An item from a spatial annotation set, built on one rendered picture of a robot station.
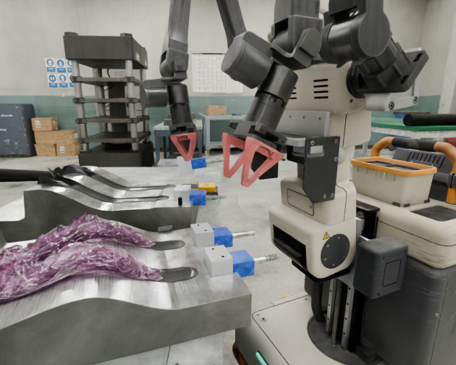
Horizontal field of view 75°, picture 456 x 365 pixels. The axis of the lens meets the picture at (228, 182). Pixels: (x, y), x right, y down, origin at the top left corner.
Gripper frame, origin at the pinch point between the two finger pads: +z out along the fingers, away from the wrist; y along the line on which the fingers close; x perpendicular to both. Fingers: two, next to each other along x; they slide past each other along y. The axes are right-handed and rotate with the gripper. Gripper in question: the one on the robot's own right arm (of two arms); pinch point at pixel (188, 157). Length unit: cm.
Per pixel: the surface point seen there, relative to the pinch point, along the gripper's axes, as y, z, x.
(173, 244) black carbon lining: 27.6, 15.6, -2.6
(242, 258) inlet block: 37.1, 16.8, 10.2
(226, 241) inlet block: 27.6, 16.6, 7.9
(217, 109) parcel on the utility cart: -576, -75, 14
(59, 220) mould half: 16.7, 9.3, -29.7
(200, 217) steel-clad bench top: 0.1, 17.6, 0.7
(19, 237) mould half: 16.2, 12.0, -39.9
